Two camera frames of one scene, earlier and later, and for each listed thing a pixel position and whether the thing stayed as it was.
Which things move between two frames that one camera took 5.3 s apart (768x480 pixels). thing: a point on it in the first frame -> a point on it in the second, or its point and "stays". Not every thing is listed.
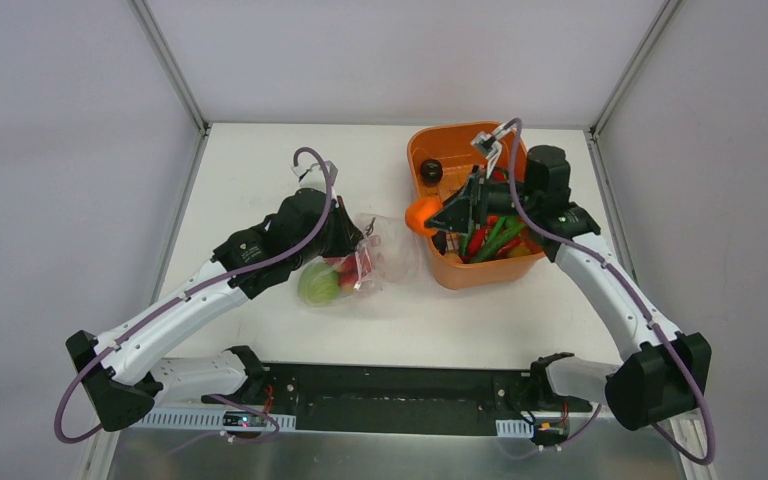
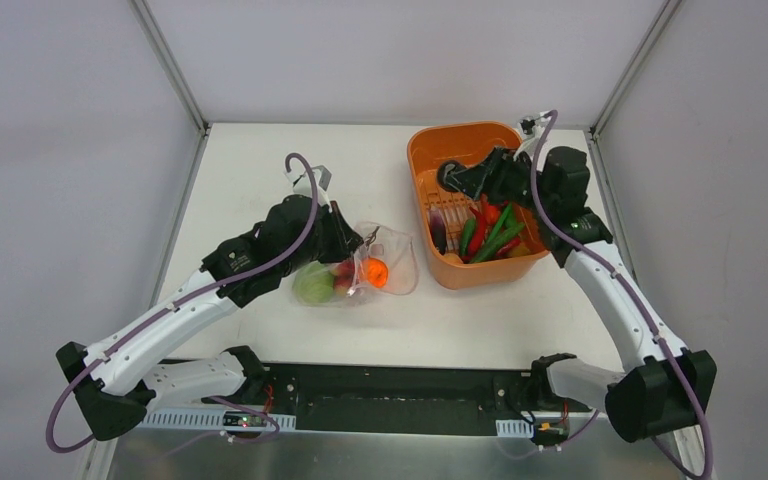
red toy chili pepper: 475,243 stays
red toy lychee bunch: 346,270 stays
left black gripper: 349,234 stays
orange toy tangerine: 420,210 -> 374,271
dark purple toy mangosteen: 431,172 -> 443,169
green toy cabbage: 318,283 stays
